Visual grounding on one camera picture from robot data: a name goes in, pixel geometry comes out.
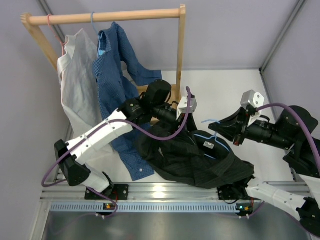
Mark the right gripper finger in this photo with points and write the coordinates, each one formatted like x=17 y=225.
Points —
x=228 y=130
x=235 y=118

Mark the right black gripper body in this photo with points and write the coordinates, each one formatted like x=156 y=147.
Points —
x=242 y=128

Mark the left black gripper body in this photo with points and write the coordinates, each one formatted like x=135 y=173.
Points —
x=181 y=121

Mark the black pinstriped shirt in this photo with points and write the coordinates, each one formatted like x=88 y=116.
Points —
x=194 y=158

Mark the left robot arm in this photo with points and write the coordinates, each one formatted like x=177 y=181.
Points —
x=72 y=156

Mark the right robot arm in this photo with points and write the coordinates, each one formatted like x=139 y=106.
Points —
x=292 y=133

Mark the blue checkered shirt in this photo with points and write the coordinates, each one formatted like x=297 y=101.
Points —
x=118 y=74

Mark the white shirt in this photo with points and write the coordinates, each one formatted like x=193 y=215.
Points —
x=78 y=86

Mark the blue hanger under blue shirt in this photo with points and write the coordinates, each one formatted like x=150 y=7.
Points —
x=97 y=33

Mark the wooden clothes rack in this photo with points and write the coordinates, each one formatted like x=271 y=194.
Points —
x=156 y=29

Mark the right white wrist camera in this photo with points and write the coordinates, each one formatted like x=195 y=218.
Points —
x=252 y=99

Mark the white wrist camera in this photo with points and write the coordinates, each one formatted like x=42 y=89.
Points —
x=185 y=105
x=252 y=99

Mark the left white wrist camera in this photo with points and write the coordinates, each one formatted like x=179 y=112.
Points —
x=185 y=105

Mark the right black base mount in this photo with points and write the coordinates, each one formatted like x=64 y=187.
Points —
x=231 y=193

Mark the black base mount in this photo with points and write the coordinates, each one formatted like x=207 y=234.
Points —
x=119 y=192
x=231 y=193

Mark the aluminium mounting rail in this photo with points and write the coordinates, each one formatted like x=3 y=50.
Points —
x=157 y=192

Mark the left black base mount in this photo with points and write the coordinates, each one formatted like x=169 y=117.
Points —
x=119 y=192

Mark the pink wire hanger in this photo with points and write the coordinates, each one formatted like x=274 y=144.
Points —
x=62 y=44

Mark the slotted grey cable duct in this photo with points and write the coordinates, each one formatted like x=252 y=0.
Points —
x=139 y=207

